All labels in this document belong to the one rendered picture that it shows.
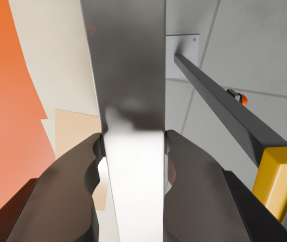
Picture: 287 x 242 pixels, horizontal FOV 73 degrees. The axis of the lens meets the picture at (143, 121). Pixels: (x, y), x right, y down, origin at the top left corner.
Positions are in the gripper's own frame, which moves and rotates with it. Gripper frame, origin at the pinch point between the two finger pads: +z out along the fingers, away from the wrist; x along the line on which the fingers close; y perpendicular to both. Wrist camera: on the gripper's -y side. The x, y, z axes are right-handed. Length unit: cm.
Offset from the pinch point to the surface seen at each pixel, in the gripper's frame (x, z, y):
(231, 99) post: 19.9, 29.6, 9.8
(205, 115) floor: 38, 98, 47
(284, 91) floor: 83, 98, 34
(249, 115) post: 19.9, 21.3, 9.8
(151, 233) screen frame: 0.9, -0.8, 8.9
